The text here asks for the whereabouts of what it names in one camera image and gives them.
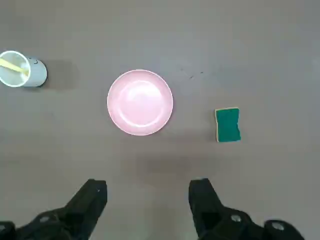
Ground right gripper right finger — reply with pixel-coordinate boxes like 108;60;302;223
188;177;306;240

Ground pink plate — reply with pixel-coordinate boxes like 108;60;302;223
106;69;174;137

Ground white mug with smiley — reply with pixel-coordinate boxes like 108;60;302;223
0;50;48;88

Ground green and yellow sponge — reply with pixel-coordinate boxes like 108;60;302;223
214;107;242;144

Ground yellow spoon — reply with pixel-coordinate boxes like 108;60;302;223
0;58;30;77

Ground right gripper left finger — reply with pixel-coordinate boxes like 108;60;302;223
0;178;109;240

